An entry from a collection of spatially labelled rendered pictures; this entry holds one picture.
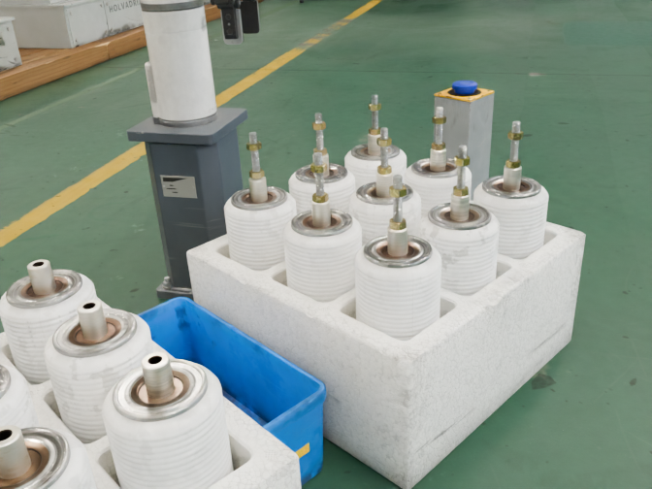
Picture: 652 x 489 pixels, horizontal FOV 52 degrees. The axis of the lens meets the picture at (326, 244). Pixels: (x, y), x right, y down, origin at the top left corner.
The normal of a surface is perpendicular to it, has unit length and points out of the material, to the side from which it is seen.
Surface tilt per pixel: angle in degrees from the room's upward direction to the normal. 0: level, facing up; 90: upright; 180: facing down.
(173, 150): 93
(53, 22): 90
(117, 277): 0
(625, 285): 0
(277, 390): 88
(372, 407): 90
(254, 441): 0
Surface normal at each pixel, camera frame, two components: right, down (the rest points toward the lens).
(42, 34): -0.28, 0.44
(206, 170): 0.46, 0.38
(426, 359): 0.71, 0.29
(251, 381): -0.72, 0.31
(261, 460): -0.05, -0.89
